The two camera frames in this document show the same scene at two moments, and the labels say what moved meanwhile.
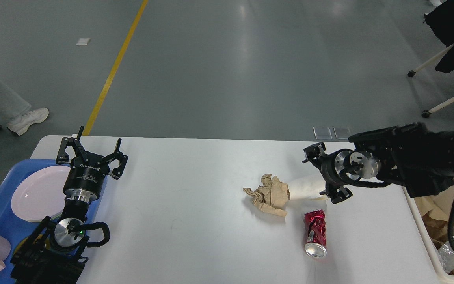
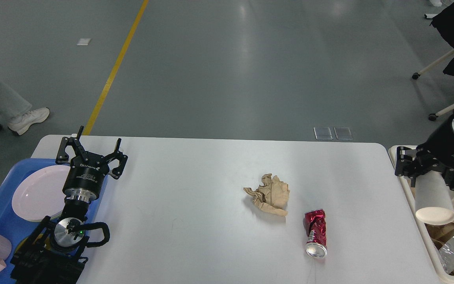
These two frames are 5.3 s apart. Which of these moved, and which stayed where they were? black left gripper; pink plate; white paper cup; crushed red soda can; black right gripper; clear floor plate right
Moved: white paper cup; black right gripper
Stayed: black left gripper; crushed red soda can; clear floor plate right; pink plate
